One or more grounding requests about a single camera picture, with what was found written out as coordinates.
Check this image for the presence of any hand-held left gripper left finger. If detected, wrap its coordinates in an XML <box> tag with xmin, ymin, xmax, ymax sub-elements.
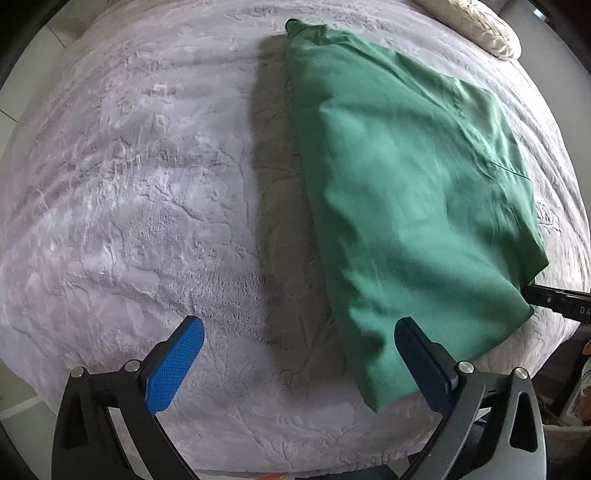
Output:
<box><xmin>52</xmin><ymin>316</ymin><xmax>205</xmax><ymax>480</ymax></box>

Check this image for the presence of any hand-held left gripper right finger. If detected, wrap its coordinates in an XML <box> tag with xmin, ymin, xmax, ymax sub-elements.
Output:
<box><xmin>392</xmin><ymin>316</ymin><xmax>547</xmax><ymax>480</ymax></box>

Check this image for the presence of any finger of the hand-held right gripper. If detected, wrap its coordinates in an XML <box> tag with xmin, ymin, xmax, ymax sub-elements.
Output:
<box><xmin>523</xmin><ymin>283</ymin><xmax>591</xmax><ymax>326</ymax></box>

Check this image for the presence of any green work jacket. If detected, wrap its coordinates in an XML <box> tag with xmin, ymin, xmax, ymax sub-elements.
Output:
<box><xmin>283</xmin><ymin>18</ymin><xmax>550</xmax><ymax>412</ymax></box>

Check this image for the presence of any lavender plush blanket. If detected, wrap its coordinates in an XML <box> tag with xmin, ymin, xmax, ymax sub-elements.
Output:
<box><xmin>0</xmin><ymin>0</ymin><xmax>586</xmax><ymax>477</ymax></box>

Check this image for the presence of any cream pillow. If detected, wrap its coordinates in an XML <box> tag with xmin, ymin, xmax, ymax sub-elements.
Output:
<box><xmin>411</xmin><ymin>0</ymin><xmax>522</xmax><ymax>61</ymax></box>

